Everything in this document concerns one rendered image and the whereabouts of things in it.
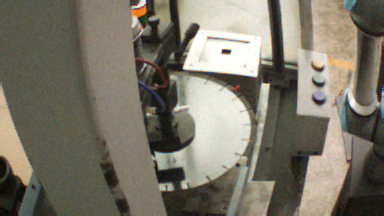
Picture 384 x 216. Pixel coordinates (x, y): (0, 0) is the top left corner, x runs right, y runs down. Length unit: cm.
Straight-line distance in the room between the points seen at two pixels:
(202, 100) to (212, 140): 12
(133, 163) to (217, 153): 89
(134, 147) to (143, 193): 2
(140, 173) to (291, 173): 111
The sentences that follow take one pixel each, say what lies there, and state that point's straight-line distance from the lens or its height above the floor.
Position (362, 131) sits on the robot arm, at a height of 91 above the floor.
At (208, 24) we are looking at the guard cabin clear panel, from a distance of 147.
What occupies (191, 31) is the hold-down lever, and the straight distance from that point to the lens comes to 88.
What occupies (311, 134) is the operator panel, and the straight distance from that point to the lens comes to 124.
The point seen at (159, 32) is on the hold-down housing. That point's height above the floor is 125.
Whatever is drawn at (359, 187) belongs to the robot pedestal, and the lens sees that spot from 125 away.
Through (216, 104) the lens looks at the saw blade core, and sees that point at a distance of 114.
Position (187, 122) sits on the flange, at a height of 96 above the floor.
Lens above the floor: 172
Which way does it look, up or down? 43 degrees down
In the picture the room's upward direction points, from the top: 6 degrees counter-clockwise
